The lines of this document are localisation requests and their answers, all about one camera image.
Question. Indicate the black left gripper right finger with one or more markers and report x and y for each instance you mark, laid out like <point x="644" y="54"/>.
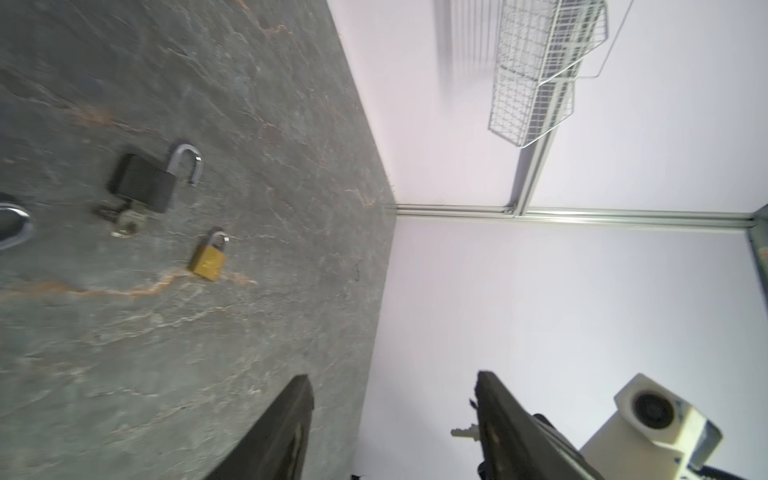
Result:
<point x="516" y="444"/>

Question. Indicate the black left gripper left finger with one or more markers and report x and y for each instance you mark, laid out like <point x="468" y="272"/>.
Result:
<point x="275" y="447"/>

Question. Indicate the silver key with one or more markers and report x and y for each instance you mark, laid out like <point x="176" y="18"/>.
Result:
<point x="126" y="220"/>
<point x="471" y="432"/>

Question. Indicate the dark grey padlock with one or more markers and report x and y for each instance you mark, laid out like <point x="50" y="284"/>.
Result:
<point x="142" y="179"/>

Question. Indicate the brass padlock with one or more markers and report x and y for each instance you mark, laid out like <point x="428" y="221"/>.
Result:
<point x="210" y="256"/>

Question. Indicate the aluminium horizontal back bar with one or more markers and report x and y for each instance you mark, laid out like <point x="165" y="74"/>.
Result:
<point x="530" y="165"/>

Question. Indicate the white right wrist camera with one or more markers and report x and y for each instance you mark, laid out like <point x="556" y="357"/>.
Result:
<point x="653" y="434"/>

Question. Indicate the aluminium frame corner post right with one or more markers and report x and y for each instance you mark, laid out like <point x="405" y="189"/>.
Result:
<point x="634" y="218"/>

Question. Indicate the long white wire basket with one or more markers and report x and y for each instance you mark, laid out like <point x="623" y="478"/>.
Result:
<point x="541" y="46"/>

